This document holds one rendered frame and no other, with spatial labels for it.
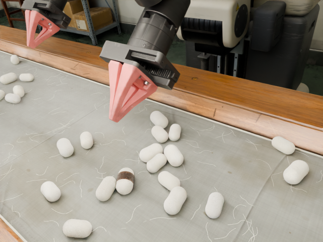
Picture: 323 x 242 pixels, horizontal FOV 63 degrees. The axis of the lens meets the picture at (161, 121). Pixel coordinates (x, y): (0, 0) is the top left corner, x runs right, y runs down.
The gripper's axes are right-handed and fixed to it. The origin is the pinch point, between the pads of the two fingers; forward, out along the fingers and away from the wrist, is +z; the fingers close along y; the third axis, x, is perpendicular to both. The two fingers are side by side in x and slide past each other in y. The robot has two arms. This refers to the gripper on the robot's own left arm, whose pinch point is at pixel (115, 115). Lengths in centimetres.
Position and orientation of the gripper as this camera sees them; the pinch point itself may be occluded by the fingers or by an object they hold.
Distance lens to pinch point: 36.8
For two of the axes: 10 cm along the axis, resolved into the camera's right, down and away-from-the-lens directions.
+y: 8.0, 3.1, -5.1
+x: 4.4, 2.9, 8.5
